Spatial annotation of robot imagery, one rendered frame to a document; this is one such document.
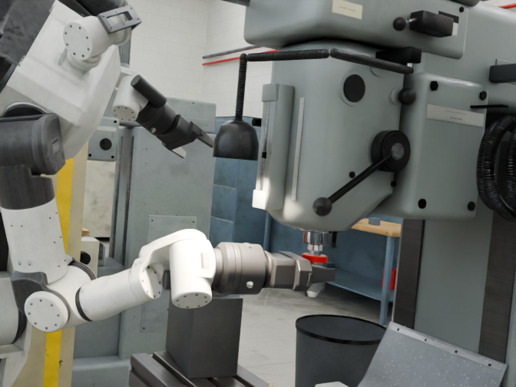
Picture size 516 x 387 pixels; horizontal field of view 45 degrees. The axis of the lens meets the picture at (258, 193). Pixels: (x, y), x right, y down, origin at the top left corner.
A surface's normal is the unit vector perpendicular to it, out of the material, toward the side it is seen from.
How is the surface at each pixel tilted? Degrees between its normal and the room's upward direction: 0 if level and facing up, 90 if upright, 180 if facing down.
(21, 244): 108
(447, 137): 90
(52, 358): 90
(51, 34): 58
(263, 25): 90
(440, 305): 90
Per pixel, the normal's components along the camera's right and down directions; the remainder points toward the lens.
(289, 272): 0.33, 0.08
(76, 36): -0.48, 0.43
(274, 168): 0.53, 0.09
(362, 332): -0.62, -0.07
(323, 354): -0.43, 0.07
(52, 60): 0.62, -0.44
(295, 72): -0.84, -0.04
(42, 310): -0.20, 0.35
